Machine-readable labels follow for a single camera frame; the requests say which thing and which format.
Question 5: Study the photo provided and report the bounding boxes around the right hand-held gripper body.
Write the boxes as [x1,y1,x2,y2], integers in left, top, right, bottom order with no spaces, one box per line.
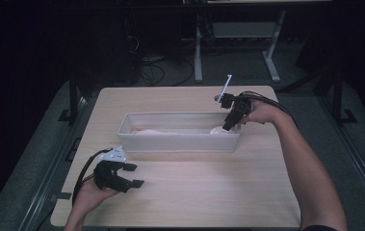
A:
[216,74,253,119]

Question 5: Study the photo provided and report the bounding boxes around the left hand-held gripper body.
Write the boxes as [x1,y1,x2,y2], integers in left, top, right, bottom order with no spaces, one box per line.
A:
[92,145,132,194]

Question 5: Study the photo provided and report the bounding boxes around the white sock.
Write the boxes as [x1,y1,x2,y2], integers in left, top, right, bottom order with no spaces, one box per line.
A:
[209,125,237,136]

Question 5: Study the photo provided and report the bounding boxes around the white fabric storage box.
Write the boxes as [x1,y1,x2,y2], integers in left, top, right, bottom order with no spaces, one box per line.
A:
[117,111,242,154]

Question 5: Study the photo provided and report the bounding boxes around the person's right hand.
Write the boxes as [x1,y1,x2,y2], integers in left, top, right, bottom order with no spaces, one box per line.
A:
[240,97,287,126]

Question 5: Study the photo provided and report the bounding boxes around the person's left hand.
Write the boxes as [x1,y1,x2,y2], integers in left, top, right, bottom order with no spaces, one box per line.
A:
[73,178,120,219]

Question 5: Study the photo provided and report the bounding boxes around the pale cloth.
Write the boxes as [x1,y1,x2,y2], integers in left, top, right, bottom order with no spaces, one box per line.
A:
[131,128,178,136]

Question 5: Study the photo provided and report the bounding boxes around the black metal stand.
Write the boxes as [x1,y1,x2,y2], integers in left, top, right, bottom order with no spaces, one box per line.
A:
[57,75,79,125]
[331,68,358,127]

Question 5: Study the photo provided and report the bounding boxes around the left hand-held gripper cable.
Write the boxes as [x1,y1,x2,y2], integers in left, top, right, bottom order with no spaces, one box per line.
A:
[71,147,114,207]

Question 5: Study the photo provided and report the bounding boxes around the hand-held gripper cable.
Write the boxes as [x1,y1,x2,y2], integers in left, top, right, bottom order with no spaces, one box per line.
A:
[238,90,303,230]
[71,147,114,207]

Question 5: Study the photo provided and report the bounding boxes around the right hand-held gripper cable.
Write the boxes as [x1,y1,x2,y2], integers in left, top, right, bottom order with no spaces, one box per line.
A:
[238,90,303,230]

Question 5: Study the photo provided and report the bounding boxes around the aluminium rail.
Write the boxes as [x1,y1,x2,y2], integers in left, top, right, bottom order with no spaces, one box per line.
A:
[17,95,90,231]
[318,94,365,224]

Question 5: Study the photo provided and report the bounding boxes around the black floor cables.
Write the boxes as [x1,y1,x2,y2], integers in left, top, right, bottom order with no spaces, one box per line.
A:
[134,53,196,88]

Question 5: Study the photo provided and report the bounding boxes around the white desk frame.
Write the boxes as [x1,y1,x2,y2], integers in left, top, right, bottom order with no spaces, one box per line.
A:
[183,0,333,84]

